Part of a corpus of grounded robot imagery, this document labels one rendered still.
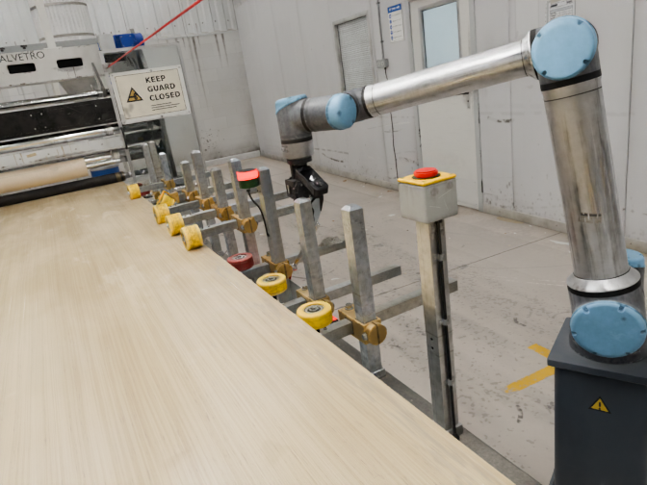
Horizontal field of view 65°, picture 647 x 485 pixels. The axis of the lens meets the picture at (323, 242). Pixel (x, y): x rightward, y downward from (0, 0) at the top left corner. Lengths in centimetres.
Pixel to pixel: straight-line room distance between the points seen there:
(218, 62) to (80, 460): 982
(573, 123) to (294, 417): 79
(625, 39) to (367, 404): 324
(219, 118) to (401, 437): 984
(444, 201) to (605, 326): 56
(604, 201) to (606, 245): 10
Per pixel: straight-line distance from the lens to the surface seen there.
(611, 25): 385
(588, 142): 119
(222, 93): 1046
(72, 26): 792
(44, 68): 401
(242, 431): 85
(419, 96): 140
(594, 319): 127
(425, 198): 83
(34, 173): 374
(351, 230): 109
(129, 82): 373
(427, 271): 91
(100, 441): 95
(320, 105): 136
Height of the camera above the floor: 141
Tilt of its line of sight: 18 degrees down
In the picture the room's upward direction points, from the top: 9 degrees counter-clockwise
